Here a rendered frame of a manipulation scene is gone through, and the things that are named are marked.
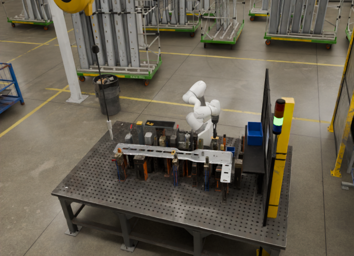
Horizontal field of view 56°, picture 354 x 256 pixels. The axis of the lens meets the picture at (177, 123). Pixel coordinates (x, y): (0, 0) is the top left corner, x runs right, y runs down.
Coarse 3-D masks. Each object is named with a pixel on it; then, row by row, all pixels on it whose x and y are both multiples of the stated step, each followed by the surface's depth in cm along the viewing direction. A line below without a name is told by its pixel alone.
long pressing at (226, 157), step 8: (120, 144) 396; (128, 144) 395; (136, 144) 394; (128, 152) 382; (136, 152) 381; (144, 152) 381; (152, 152) 380; (160, 152) 379; (184, 152) 377; (192, 152) 376; (200, 152) 376; (208, 152) 375; (216, 152) 374; (224, 152) 373; (192, 160) 365; (200, 160) 363; (216, 160) 362; (224, 160) 361
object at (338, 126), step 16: (352, 32) 486; (352, 48) 482; (352, 64) 459; (352, 80) 442; (352, 96) 414; (336, 112) 549; (352, 112) 424; (336, 128) 528; (336, 144) 512; (336, 176) 475
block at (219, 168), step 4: (220, 168) 354; (216, 172) 351; (220, 172) 349; (216, 176) 354; (220, 176) 352; (216, 180) 358; (216, 184) 360; (220, 184) 359; (216, 188) 363; (220, 188) 362
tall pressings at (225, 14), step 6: (222, 0) 938; (228, 0) 1007; (234, 0) 995; (216, 6) 955; (222, 6) 947; (228, 6) 1011; (216, 12) 964; (228, 12) 1016; (234, 12) 1004; (216, 18) 973; (222, 18) 1053; (228, 24) 1030
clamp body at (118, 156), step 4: (116, 152) 373; (116, 156) 367; (120, 156) 367; (120, 160) 369; (116, 164) 372; (120, 164) 372; (124, 164) 384; (120, 168) 377; (124, 168) 384; (120, 172) 379; (124, 172) 384; (120, 176) 383; (124, 176) 386; (120, 180) 385; (124, 180) 385
